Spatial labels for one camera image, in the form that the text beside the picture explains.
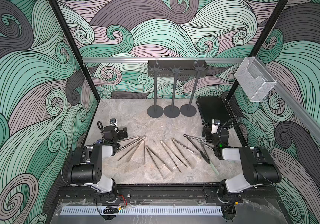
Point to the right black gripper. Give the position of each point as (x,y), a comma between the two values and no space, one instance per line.
(208,133)

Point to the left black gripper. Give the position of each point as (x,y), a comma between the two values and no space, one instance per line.
(121,136)

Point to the green metal tongs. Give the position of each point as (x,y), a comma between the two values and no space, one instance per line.
(207,157)

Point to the dark utensil rack stand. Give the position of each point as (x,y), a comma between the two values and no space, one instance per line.
(155,111)
(172,111)
(188,110)

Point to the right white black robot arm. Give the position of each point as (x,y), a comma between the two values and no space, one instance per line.
(258,167)

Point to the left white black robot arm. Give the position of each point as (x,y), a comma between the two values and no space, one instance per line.
(86,166)

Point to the black tray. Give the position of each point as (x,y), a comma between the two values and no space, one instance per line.
(212,107)

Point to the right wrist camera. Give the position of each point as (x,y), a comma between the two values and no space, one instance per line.
(216,123)

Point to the clear plastic wall bin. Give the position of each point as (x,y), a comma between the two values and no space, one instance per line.
(255,79)

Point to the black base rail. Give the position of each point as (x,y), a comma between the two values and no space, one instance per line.
(137,193)

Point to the black perforated wall shelf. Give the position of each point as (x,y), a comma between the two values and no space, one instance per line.
(183,68)

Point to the white slotted cable duct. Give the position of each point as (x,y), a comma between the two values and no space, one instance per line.
(145,210)

